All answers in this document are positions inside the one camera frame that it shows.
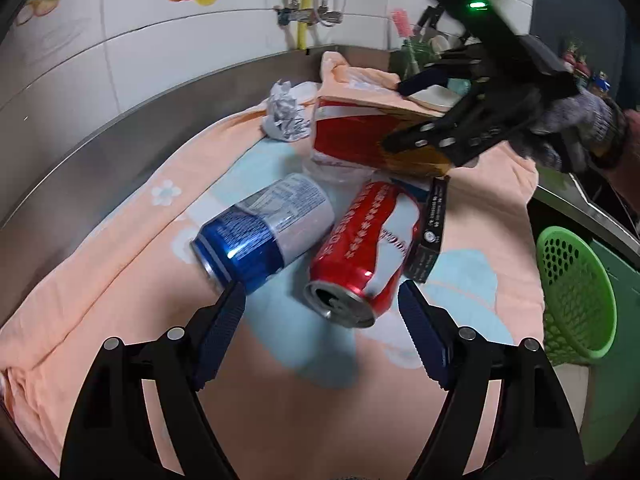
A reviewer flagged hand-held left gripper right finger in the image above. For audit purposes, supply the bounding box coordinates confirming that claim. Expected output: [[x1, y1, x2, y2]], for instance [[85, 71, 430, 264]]
[[397, 280, 586, 480]]

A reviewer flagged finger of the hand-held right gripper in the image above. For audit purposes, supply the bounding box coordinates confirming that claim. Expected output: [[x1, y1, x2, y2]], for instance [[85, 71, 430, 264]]
[[398, 42, 488, 97], [382, 94, 507, 167]]

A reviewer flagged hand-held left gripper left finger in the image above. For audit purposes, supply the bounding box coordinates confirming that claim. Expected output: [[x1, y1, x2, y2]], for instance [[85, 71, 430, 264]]
[[59, 280, 248, 480]]

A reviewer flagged blue silver drink can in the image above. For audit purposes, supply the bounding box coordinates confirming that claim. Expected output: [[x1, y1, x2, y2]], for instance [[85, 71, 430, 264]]
[[190, 172, 336, 296]]

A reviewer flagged red drink can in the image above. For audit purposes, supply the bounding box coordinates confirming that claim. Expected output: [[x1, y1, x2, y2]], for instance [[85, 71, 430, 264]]
[[304, 180, 422, 329]]

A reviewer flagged green plastic basket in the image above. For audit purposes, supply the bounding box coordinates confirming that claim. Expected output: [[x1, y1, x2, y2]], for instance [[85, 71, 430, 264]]
[[536, 226, 618, 366]]

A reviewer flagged person's right hand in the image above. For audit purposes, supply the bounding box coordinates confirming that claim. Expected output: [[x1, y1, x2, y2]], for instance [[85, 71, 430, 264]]
[[510, 90, 627, 174]]

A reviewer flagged green glass jar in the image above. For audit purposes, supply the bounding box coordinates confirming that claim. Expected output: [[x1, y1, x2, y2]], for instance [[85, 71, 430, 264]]
[[400, 35, 451, 76]]

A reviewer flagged white plate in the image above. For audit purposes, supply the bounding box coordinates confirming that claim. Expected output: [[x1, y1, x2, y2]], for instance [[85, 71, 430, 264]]
[[407, 77, 473, 111]]

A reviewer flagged pink bottle brush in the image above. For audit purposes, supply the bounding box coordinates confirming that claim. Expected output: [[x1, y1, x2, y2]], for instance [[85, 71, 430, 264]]
[[389, 8, 421, 73]]

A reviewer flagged small black box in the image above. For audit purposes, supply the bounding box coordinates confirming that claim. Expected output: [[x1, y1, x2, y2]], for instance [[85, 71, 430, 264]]
[[402, 176, 451, 283]]

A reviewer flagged peach flower towel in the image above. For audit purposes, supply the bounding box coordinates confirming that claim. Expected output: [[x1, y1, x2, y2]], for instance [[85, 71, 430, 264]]
[[0, 51, 546, 480]]

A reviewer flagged clear plastic wrapper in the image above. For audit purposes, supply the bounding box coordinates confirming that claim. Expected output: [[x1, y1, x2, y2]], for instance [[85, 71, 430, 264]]
[[305, 157, 376, 186]]

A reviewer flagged crumpled paper ball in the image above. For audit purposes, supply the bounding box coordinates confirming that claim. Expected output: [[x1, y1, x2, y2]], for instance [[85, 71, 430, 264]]
[[257, 79, 316, 142]]

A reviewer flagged small fruit wall sticker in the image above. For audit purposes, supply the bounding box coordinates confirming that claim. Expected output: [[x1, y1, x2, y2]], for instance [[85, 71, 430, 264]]
[[15, 0, 61, 26]]

